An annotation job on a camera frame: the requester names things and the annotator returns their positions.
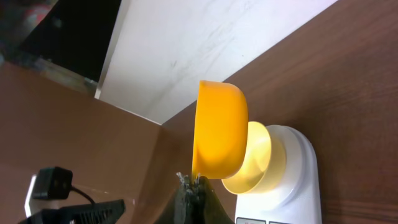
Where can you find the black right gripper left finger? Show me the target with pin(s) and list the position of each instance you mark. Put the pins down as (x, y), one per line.
(180, 207)

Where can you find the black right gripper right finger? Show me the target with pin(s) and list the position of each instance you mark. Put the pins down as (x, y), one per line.
(207, 207)

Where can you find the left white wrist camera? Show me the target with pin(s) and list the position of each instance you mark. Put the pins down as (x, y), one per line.
(46, 188)

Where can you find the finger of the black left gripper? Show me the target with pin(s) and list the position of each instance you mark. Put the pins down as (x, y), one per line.
(98, 213)

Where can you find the yellow plastic measuring scoop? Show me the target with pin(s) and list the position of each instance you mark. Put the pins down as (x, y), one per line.
(220, 132)

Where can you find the white digital kitchen scale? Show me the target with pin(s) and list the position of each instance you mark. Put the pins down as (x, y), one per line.
(296, 199)

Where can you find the pale yellow plastic bowl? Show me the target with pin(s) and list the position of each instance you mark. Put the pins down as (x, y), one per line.
(263, 166)

